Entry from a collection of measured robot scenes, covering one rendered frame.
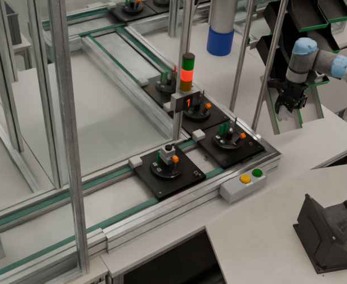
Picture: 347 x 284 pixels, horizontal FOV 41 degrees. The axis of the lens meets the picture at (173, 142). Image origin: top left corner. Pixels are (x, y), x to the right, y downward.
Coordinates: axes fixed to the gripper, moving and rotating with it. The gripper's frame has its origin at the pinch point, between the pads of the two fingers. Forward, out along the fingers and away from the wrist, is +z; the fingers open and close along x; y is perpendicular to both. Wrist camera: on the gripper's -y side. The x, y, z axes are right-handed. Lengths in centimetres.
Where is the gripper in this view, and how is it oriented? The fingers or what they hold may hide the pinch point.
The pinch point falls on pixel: (279, 117)
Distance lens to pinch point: 190.0
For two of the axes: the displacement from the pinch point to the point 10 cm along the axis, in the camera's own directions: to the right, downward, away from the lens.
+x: 8.2, -3.4, 4.6
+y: 5.6, 5.8, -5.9
